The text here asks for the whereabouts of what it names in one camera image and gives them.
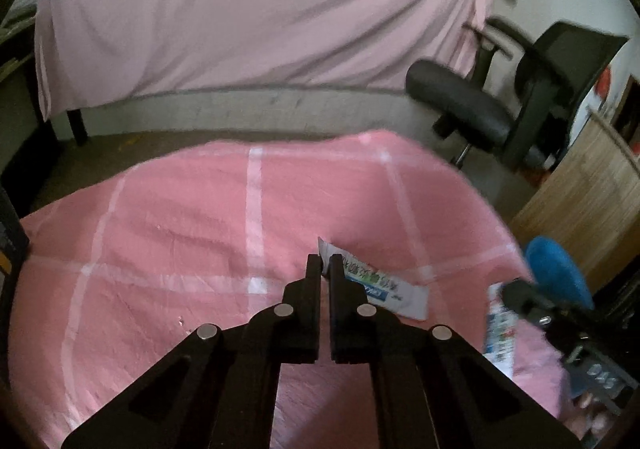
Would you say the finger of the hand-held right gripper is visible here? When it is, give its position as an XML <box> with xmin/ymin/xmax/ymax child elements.
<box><xmin>501</xmin><ymin>280</ymin><xmax>567</xmax><ymax>330</ymax></box>

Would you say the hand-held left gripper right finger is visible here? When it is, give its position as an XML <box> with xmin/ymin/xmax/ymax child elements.
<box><xmin>327</xmin><ymin>253</ymin><xmax>583</xmax><ymax>449</ymax></box>

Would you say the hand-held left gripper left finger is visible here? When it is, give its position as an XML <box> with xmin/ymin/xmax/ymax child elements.
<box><xmin>60</xmin><ymin>253</ymin><xmax>323</xmax><ymax>449</ymax></box>

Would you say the blue plastic basin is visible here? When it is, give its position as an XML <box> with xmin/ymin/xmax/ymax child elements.
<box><xmin>525</xmin><ymin>235</ymin><xmax>595</xmax><ymax>310</ymax></box>

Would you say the printed white packet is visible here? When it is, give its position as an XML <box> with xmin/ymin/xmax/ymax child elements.
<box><xmin>481</xmin><ymin>281</ymin><xmax>518</xmax><ymax>378</ymax></box>

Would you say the white toothpaste tube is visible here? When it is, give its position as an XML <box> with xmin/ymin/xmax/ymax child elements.
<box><xmin>318</xmin><ymin>237</ymin><xmax>431</xmax><ymax>321</ymax></box>

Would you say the person's right hand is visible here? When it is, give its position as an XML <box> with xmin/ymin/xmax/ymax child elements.
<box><xmin>570</xmin><ymin>391</ymin><xmax>613</xmax><ymax>449</ymax></box>

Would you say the wooden cabinet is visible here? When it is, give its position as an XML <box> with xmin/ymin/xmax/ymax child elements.
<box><xmin>510</xmin><ymin>76</ymin><xmax>640</xmax><ymax>280</ymax></box>

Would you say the pink checked tablecloth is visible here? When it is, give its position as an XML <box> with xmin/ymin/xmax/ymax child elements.
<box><xmin>7</xmin><ymin>129</ymin><xmax>571</xmax><ymax>449</ymax></box>

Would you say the black office chair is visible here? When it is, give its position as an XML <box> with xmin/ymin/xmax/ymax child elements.
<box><xmin>405</xmin><ymin>16</ymin><xmax>630</xmax><ymax>172</ymax></box>

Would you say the pink hanging sheet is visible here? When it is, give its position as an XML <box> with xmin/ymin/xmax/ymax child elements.
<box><xmin>32</xmin><ymin>0</ymin><xmax>513</xmax><ymax>122</ymax></box>

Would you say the blue cardboard box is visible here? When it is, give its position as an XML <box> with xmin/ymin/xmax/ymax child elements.
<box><xmin>0</xmin><ymin>184</ymin><xmax>31</xmax><ymax>280</ymax></box>

